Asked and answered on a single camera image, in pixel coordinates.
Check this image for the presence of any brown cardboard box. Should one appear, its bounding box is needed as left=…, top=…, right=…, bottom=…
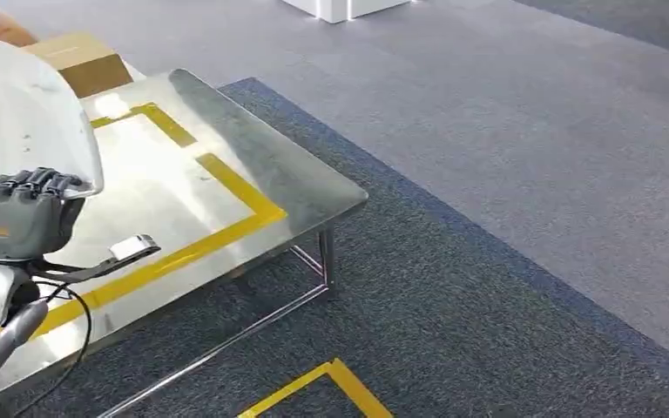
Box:
left=23, top=31, right=135, bottom=100

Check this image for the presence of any yellow floor tape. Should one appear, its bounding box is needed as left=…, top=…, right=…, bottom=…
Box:
left=236, top=357, right=395, bottom=418

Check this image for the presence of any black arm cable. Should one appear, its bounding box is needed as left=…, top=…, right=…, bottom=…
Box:
left=10, top=280, right=93, bottom=418

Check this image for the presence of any steel bench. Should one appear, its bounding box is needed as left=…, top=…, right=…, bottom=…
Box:
left=0, top=68, right=370, bottom=418

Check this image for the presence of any yellow bench tape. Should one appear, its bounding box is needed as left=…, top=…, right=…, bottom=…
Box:
left=0, top=102, right=289, bottom=342

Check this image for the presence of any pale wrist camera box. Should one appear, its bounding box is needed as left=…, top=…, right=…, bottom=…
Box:
left=108, top=233, right=158, bottom=262

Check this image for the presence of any black camera bracket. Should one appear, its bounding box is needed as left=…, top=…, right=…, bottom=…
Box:
left=30, top=244, right=163, bottom=285

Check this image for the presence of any white cabinet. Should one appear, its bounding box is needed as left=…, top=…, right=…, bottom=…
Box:
left=280, top=0, right=414, bottom=24

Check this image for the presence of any white plastic car part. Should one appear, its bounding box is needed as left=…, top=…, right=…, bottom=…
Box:
left=0, top=33, right=105, bottom=201

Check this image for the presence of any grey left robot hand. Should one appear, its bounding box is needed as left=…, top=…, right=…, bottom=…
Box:
left=0, top=167, right=87, bottom=264

